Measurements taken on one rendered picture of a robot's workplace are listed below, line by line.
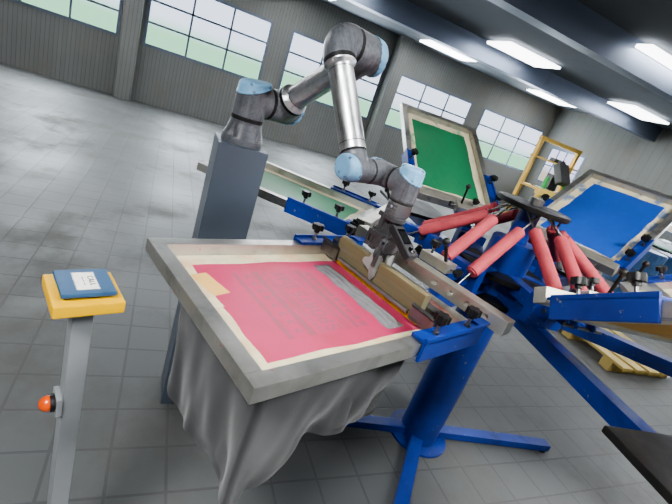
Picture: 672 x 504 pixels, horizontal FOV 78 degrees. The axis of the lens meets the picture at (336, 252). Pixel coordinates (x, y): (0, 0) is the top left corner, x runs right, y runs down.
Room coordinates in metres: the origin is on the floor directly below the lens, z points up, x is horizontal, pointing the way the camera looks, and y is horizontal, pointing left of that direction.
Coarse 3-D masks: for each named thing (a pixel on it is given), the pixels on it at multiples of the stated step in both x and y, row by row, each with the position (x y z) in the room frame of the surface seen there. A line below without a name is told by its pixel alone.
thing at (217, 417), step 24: (192, 336) 0.91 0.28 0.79; (192, 360) 0.89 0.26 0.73; (216, 360) 0.82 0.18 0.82; (168, 384) 0.97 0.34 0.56; (192, 384) 0.88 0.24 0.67; (216, 384) 0.80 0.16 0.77; (192, 408) 0.86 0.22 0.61; (216, 408) 0.79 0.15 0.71; (240, 408) 0.73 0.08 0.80; (264, 408) 0.70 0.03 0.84; (192, 432) 0.85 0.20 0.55; (216, 432) 0.79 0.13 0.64; (240, 432) 0.71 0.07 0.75; (216, 456) 0.78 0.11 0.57; (240, 456) 0.69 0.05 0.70
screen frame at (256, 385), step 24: (168, 240) 1.00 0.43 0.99; (192, 240) 1.05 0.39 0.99; (216, 240) 1.10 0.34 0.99; (240, 240) 1.16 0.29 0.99; (264, 240) 1.23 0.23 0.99; (288, 240) 1.30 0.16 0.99; (168, 264) 0.88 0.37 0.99; (192, 288) 0.81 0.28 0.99; (192, 312) 0.76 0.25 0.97; (216, 312) 0.75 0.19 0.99; (456, 312) 1.20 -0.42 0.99; (216, 336) 0.68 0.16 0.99; (408, 336) 0.94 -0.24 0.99; (240, 360) 0.63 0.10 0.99; (312, 360) 0.71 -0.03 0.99; (336, 360) 0.74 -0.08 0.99; (360, 360) 0.77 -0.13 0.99; (384, 360) 0.83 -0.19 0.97; (240, 384) 0.60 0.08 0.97; (264, 384) 0.59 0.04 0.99; (288, 384) 0.63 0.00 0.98; (312, 384) 0.68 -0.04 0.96
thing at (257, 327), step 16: (256, 304) 0.90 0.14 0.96; (352, 304) 1.08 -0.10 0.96; (384, 304) 1.15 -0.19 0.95; (240, 320) 0.81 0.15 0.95; (256, 320) 0.83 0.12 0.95; (368, 320) 1.02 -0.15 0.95; (400, 320) 1.09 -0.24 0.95; (256, 336) 0.77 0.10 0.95; (272, 336) 0.79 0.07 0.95; (320, 336) 0.86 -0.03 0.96; (336, 336) 0.88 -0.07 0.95; (352, 336) 0.91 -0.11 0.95; (368, 336) 0.94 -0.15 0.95; (272, 352) 0.74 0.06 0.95; (288, 352) 0.76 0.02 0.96; (304, 352) 0.78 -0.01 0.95
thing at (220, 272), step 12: (204, 264) 1.01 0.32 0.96; (216, 264) 1.03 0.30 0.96; (228, 264) 1.05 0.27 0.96; (240, 264) 1.08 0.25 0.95; (252, 264) 1.11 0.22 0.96; (264, 264) 1.14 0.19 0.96; (276, 264) 1.16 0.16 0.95; (288, 264) 1.19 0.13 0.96; (300, 264) 1.23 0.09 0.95; (312, 264) 1.26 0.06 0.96; (324, 264) 1.29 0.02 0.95; (336, 264) 1.33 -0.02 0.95; (216, 276) 0.97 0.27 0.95; (228, 276) 0.99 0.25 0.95; (324, 276) 1.20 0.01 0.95; (348, 276) 1.27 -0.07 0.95; (228, 288) 0.93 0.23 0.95; (240, 288) 0.95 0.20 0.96; (336, 288) 1.15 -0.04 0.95; (360, 288) 1.21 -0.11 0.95; (228, 300) 0.87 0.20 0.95; (240, 300) 0.89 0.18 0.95; (252, 300) 0.91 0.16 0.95
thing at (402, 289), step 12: (348, 240) 1.31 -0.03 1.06; (348, 252) 1.29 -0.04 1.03; (360, 252) 1.26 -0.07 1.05; (360, 264) 1.25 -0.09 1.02; (384, 264) 1.20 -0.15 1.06; (384, 276) 1.17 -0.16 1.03; (396, 276) 1.15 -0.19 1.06; (384, 288) 1.16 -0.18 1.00; (396, 288) 1.14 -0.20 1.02; (408, 288) 1.11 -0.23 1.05; (420, 288) 1.11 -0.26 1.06; (408, 300) 1.10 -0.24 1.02; (420, 300) 1.08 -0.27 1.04; (408, 312) 1.09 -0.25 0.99
